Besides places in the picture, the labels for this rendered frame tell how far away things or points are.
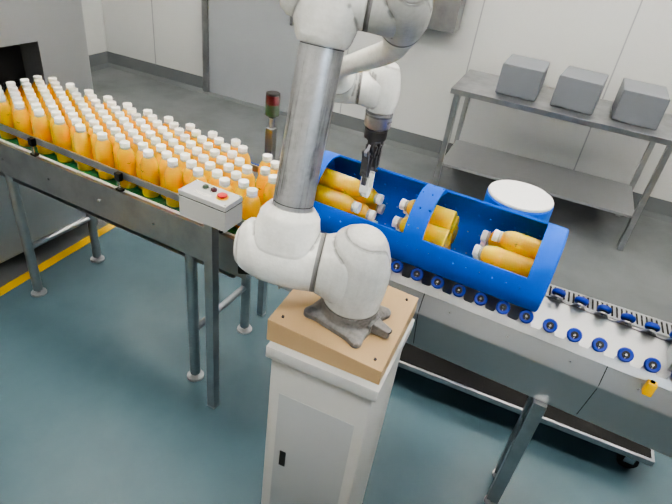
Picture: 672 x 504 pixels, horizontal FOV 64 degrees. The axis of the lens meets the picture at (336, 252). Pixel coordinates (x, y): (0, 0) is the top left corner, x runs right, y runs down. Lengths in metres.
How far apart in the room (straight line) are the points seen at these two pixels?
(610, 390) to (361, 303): 0.90
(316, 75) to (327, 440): 0.98
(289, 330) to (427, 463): 1.30
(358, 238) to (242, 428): 1.45
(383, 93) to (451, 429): 1.62
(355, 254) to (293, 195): 0.20
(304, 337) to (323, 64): 0.66
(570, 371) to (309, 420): 0.84
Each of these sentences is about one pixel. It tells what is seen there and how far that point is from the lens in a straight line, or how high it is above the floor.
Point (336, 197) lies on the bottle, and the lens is 1.88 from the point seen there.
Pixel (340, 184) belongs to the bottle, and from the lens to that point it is 1.90.
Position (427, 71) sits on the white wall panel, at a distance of 5.24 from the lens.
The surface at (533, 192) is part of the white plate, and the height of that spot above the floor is 1.04.
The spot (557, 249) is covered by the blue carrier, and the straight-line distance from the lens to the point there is 1.71.
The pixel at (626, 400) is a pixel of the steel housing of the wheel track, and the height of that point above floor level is 0.83.
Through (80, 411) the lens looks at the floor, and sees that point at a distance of 2.68.
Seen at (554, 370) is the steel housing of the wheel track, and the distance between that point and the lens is 1.88.
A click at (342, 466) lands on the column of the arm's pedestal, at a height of 0.64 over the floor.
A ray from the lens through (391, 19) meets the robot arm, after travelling 1.20.
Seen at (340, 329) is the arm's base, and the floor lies 1.08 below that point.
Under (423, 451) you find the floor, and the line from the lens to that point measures 2.57.
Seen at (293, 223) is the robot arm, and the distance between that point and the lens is 1.26.
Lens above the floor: 2.00
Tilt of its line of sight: 34 degrees down
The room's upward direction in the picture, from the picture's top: 8 degrees clockwise
